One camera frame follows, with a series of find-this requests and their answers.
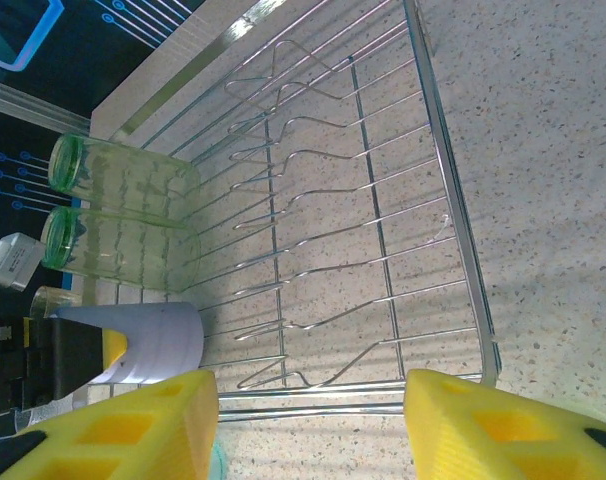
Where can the purple plastic cup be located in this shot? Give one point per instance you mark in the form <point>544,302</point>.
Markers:
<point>158,345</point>

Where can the green translucent plastic cup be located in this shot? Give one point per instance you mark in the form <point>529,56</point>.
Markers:
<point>123,250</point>
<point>123,175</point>

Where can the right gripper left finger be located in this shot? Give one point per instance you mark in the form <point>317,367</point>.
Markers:
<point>133,435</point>

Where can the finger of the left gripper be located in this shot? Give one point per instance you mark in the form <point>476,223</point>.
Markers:
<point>78,360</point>

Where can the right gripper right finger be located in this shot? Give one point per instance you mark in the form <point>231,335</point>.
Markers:
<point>483,435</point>

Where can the teal translucent plastic cup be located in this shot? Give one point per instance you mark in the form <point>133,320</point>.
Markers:
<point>219,465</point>

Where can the aluminium frame post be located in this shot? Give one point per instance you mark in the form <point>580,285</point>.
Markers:
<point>33,107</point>

